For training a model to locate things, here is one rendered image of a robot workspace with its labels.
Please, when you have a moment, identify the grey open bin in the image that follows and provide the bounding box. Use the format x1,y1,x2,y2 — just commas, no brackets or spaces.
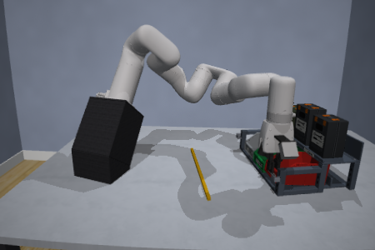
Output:
244,132,260,158

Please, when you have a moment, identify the dark grey metal shelf rack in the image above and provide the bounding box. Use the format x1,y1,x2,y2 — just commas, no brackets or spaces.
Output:
236,129,364,196

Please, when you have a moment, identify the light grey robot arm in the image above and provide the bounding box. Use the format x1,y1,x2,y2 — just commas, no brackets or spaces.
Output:
96,25,299,159

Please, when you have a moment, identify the yellow bar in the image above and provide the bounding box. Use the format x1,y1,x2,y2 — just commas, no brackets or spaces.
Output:
191,148,211,201

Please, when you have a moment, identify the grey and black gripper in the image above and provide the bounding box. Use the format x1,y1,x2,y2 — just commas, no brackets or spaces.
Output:
257,119,294,173

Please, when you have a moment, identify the red bin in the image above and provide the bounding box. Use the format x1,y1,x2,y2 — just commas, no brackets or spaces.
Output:
264,152,330,186

